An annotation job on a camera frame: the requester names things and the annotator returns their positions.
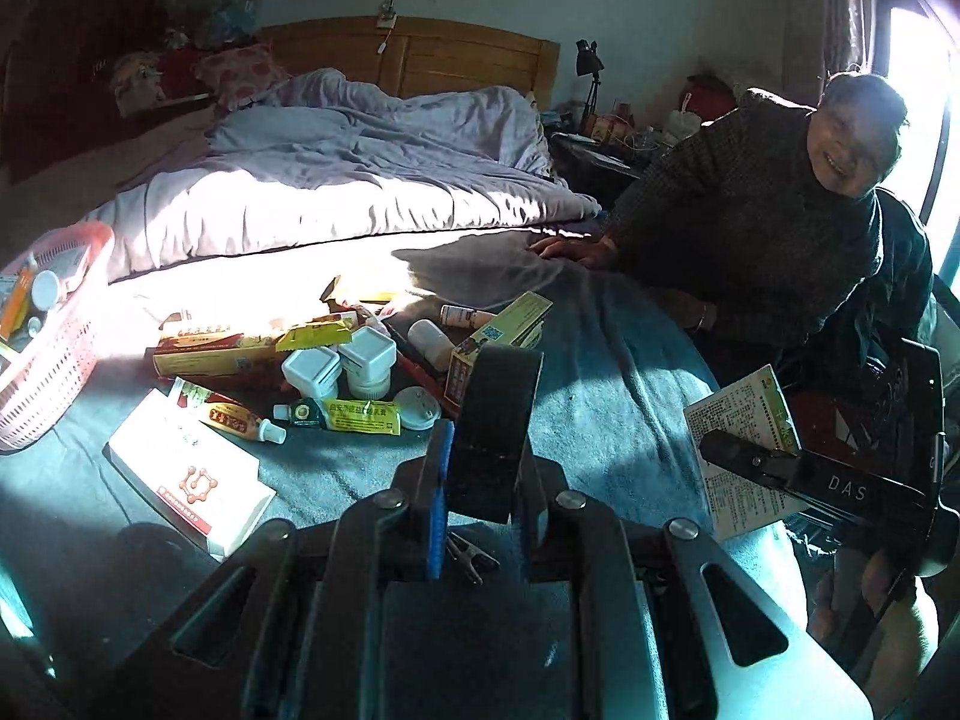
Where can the dark picture box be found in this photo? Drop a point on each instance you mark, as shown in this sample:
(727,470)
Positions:
(465,371)

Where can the red white medicine box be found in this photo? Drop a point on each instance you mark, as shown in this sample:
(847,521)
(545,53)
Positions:
(195,326)

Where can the long red strip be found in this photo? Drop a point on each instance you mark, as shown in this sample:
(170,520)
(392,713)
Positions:
(412,373)

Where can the small white spray bottle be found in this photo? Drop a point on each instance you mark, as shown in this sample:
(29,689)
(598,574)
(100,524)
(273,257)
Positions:
(465,315)

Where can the patterned curtain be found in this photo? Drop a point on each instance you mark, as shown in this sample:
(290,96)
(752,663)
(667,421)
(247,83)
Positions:
(847,7)

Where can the black desk lamp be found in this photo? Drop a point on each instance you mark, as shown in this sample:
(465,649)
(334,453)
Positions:
(589,60)

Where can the white cylindrical bottle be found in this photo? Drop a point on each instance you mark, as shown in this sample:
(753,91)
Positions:
(431,341)

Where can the white printed leaflet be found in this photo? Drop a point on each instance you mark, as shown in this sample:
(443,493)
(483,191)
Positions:
(739,405)

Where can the green yellow medicine box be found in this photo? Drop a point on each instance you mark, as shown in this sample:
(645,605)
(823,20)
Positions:
(510,322)

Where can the yellow wrapper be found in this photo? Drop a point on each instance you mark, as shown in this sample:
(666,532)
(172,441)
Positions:
(367,298)

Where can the person's right hand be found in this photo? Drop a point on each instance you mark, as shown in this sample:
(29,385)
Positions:
(885,637)

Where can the white round lid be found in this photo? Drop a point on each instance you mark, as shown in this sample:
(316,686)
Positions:
(416,409)

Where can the red yellow ointment tube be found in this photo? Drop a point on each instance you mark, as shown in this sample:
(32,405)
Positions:
(236,420)

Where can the yellow green ointment tube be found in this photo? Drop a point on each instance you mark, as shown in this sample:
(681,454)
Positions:
(352,416)

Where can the white square bottle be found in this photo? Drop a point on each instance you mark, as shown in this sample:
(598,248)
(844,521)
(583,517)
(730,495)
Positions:
(367,356)
(311,371)

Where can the pink plastic basket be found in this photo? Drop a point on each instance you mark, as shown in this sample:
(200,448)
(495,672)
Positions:
(52,367)

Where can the metal nail clipper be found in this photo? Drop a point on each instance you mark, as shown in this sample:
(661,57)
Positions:
(469,555)

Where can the long red medicine box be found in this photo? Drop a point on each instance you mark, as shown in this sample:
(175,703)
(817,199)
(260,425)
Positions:
(217,361)

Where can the yellow wipes packet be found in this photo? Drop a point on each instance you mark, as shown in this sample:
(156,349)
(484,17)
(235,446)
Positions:
(315,334)

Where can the red bag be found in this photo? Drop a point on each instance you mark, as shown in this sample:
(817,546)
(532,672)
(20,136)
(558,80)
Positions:
(709,94)

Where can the white round bottle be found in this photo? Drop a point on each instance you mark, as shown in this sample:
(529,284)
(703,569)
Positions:
(45,289)

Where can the white bag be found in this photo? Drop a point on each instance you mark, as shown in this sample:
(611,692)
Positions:
(682,124)

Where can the white box orange mark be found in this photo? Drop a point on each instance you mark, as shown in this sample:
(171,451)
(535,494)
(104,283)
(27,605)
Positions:
(187,480)

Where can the grey quilt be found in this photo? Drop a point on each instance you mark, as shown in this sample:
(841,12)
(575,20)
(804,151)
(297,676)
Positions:
(337,157)

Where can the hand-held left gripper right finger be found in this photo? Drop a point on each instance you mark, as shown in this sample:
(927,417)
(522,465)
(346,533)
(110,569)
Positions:
(529,540)

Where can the pile of clothes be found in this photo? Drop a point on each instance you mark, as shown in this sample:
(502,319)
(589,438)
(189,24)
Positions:
(142,79)

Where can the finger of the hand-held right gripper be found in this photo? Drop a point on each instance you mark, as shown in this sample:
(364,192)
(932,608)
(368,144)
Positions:
(742,457)

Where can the dark bedside table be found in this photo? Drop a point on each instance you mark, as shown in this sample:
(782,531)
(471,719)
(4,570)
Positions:
(592,154)

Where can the pink floral pillow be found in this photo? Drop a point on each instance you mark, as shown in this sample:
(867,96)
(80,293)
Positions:
(240,71)

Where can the brown orange medicine box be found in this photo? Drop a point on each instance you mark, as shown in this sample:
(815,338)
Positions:
(15,307)

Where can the blue plastic bag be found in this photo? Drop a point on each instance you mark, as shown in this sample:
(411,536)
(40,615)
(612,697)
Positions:
(229,19)

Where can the bright window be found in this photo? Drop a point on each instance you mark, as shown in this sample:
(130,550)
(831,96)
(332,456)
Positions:
(915,37)

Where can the wooden headboard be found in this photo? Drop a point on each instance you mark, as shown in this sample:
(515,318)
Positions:
(450,60)

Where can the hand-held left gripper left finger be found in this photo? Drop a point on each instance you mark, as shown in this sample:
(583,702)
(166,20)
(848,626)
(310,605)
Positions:
(439,495)

